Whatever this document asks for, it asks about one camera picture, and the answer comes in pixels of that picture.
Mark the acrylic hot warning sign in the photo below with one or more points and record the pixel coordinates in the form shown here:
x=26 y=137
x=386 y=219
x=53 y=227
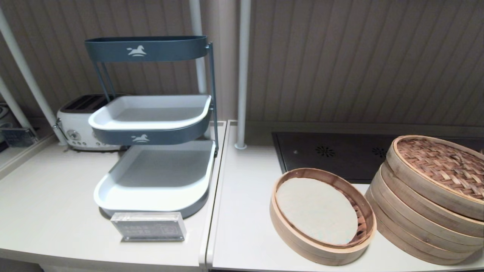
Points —
x=148 y=226

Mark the woven bamboo steamer lid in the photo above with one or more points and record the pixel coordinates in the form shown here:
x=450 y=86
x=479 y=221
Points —
x=435 y=221
x=446 y=166

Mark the teal rack tray horse logo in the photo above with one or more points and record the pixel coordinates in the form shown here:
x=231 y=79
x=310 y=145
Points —
x=170 y=49

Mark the white retro toaster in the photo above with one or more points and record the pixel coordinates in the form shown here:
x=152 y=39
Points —
x=72 y=121

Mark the white-lined rack tray horse logo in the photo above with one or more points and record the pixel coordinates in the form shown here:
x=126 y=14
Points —
x=151 y=114

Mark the long white support pole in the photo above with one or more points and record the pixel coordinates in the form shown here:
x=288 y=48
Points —
x=22 y=66

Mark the black induction cooktop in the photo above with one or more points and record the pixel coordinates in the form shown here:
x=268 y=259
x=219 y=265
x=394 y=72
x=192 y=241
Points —
x=340 y=162

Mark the three-tier grey tray rack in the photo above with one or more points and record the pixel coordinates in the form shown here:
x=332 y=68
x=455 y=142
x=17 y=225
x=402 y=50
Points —
x=212 y=77

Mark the white round appliance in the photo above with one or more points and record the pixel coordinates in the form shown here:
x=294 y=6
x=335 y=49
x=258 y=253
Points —
x=3 y=116

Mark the large grey rack tray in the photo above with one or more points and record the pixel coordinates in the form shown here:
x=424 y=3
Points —
x=159 y=170

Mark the short white support pole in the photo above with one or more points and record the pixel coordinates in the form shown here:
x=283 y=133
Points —
x=11 y=102

